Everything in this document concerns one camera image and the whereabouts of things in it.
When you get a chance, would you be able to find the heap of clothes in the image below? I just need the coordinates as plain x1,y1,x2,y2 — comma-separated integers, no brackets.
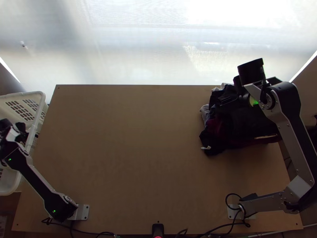
199,83,283,157

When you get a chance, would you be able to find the white laundry basket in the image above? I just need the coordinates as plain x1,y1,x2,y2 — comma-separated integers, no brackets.
0,91,49,196

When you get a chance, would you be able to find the black cable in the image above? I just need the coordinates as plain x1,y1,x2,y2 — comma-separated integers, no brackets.
40,217,117,238
173,221,251,238
225,193,244,212

